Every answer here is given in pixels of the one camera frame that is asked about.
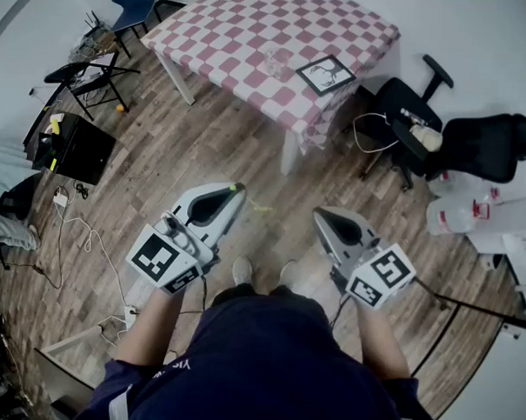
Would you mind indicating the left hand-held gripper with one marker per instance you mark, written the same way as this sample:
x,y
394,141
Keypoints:
x,y
156,256

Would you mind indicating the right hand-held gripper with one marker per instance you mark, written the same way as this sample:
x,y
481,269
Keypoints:
x,y
386,275

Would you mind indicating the person's right forearm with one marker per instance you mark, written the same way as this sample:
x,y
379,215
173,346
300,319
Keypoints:
x,y
381,340

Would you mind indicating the person's left forearm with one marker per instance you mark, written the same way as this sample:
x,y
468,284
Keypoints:
x,y
151,330

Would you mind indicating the person's left hand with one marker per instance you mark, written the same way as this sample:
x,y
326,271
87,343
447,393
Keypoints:
x,y
184,239

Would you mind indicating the person's right shoe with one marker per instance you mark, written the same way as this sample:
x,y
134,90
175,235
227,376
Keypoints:
x,y
290,273

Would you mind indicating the person's shoe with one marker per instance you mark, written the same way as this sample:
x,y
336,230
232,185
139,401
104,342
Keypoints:
x,y
290,273
242,270

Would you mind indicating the person's left shoe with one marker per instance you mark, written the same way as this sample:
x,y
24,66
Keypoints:
x,y
242,270

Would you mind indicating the large clear water jug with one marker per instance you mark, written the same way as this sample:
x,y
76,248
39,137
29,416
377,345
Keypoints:
x,y
468,185
456,217

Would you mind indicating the beige bag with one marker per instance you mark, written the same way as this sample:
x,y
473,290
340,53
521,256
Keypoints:
x,y
427,138

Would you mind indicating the white power strip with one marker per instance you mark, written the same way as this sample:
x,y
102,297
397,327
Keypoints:
x,y
130,317

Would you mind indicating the small clear bottle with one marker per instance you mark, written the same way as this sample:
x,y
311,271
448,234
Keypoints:
x,y
413,116

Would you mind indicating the black cabinet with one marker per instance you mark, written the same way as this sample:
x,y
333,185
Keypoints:
x,y
80,151

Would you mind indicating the white power adapter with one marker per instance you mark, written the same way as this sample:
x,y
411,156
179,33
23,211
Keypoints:
x,y
61,197

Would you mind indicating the black stand pole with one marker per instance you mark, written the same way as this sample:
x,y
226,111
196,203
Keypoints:
x,y
480,309

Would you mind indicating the person's navy shirt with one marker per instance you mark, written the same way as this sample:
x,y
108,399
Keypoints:
x,y
260,370

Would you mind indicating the black office chair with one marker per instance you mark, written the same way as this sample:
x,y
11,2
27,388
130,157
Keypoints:
x,y
483,149

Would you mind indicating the yellow white object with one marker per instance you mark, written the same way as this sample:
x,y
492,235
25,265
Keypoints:
x,y
56,124

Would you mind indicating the white paper sheet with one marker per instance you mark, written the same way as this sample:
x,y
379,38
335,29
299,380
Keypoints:
x,y
520,242

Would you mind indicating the black folding chair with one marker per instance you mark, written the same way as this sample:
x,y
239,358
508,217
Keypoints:
x,y
73,72

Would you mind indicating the black metal stand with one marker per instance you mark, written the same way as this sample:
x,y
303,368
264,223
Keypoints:
x,y
167,5

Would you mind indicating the black router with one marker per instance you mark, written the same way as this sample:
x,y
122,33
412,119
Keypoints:
x,y
94,27

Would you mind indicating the glass side table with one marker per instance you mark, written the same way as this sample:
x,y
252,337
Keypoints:
x,y
64,370

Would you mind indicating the blue chair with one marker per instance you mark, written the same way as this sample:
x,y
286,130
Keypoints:
x,y
132,3

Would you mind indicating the black picture frame deer print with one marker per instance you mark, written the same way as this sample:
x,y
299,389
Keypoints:
x,y
325,74

